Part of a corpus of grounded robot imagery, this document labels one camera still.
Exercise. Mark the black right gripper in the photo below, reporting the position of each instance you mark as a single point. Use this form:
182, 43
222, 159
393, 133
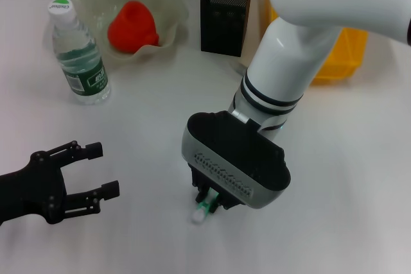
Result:
199, 177

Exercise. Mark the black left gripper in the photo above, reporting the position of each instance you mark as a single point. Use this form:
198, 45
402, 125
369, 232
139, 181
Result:
35, 187

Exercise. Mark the green utility knife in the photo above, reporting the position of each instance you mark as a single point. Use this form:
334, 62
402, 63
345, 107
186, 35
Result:
199, 215

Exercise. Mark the clear water bottle green label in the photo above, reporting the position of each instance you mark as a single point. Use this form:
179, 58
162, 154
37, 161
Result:
80, 62

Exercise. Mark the grey metallic pen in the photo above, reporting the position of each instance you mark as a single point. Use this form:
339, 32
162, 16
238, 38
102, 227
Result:
241, 69

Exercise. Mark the red-orange round fruit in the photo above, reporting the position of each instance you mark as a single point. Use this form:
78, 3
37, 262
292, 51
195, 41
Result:
131, 27

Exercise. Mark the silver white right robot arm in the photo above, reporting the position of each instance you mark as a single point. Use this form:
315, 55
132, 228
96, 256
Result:
289, 46

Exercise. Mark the black mesh pen holder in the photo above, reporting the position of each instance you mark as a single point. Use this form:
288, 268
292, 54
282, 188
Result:
223, 23

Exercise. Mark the pale green glass fruit plate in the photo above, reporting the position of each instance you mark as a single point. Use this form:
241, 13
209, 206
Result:
160, 4

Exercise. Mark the yellow plastic bin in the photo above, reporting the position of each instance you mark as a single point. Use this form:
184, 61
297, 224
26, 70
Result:
343, 59

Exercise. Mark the white black wrist camera box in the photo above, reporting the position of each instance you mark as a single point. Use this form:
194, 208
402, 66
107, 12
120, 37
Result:
237, 155

